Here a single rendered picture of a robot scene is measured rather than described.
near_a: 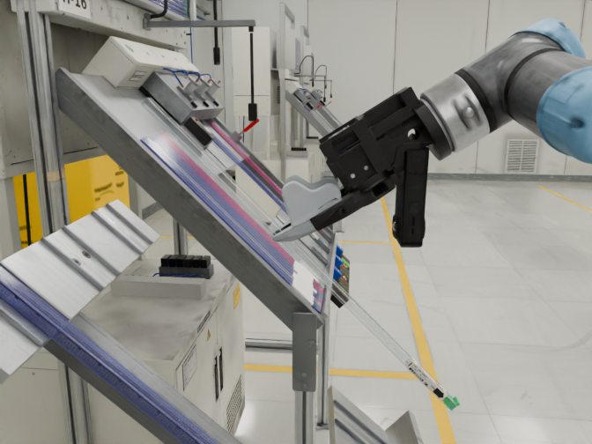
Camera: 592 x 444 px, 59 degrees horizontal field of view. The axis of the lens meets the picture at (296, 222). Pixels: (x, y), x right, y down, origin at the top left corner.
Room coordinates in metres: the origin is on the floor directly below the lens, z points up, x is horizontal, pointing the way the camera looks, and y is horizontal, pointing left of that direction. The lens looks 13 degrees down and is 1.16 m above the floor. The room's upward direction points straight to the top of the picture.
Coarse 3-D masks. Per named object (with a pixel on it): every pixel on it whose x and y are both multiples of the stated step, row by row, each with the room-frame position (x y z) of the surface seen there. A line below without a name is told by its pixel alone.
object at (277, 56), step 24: (240, 48) 4.61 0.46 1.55; (264, 48) 4.58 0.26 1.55; (288, 48) 4.67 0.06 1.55; (240, 72) 4.61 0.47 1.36; (264, 72) 4.58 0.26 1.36; (288, 72) 4.53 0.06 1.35; (240, 96) 4.61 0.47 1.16; (264, 96) 4.58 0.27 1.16; (288, 96) 4.56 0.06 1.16; (312, 120) 4.54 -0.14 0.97; (240, 168) 4.61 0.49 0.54; (288, 168) 4.56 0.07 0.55; (312, 168) 4.96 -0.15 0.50; (264, 192) 4.59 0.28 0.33
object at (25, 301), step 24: (0, 288) 0.35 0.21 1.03; (24, 288) 0.36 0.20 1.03; (24, 312) 0.35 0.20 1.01; (48, 312) 0.36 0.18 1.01; (48, 336) 0.35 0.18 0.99; (72, 336) 0.36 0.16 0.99; (96, 360) 0.35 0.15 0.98; (120, 384) 0.35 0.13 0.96; (144, 384) 0.36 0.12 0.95; (144, 408) 0.35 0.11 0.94; (168, 408) 0.36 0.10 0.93; (168, 432) 0.35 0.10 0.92; (192, 432) 0.35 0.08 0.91
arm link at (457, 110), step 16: (448, 80) 0.56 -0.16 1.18; (432, 96) 0.55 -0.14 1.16; (448, 96) 0.54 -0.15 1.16; (464, 96) 0.54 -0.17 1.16; (432, 112) 0.55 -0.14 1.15; (448, 112) 0.54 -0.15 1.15; (464, 112) 0.53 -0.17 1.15; (480, 112) 0.53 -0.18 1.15; (448, 128) 0.53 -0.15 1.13; (464, 128) 0.54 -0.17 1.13; (480, 128) 0.54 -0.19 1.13; (464, 144) 0.55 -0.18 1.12
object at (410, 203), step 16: (416, 160) 0.55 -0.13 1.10; (416, 176) 0.55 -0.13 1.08; (400, 192) 0.57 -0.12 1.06; (416, 192) 0.55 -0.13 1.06; (400, 208) 0.57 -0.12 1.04; (416, 208) 0.55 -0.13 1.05; (400, 224) 0.56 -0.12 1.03; (416, 224) 0.56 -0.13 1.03; (400, 240) 0.56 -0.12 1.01; (416, 240) 0.56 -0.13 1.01
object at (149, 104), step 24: (168, 120) 0.57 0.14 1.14; (192, 144) 0.57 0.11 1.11; (216, 168) 0.57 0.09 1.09; (240, 192) 0.57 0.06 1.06; (264, 216) 0.57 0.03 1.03; (312, 264) 0.57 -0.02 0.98; (336, 288) 0.57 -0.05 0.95; (360, 312) 0.57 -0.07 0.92; (384, 336) 0.56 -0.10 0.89; (408, 360) 0.56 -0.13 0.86
